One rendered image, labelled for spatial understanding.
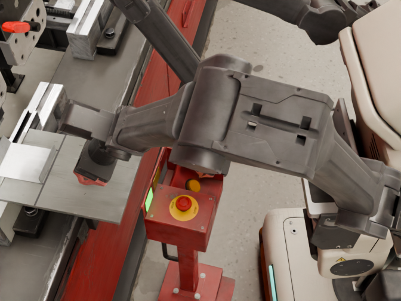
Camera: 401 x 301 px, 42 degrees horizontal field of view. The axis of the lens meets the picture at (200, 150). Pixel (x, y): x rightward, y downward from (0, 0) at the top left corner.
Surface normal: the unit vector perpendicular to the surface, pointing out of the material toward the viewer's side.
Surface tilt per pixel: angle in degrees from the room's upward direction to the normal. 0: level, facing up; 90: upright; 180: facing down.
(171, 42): 77
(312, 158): 71
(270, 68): 0
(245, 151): 26
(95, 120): 37
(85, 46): 90
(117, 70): 0
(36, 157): 0
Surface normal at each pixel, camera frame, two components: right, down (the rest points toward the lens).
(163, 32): 0.24, 0.65
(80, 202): 0.00, -0.56
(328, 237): 0.05, 0.83
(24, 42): 0.98, 0.18
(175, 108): -0.89, -0.31
